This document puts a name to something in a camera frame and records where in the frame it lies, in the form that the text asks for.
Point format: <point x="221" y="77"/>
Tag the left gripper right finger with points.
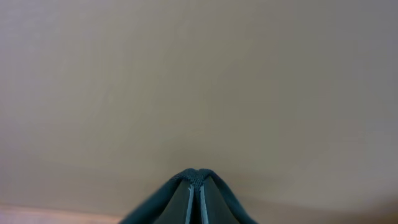
<point x="213" y="207"/>

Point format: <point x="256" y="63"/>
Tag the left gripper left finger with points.
<point x="179" y="208"/>

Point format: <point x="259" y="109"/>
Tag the black t-shirt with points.
<point x="149" y="211"/>

